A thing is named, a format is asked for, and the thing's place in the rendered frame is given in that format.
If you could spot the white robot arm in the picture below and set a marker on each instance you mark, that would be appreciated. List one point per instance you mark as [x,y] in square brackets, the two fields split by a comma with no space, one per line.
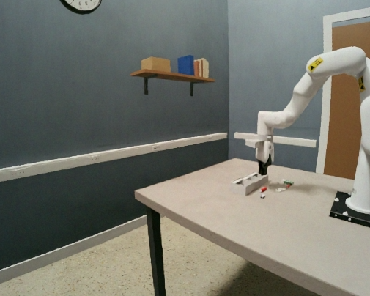
[352,61]

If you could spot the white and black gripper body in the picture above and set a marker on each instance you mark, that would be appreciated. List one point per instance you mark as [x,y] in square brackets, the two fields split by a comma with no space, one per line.
[265,148]

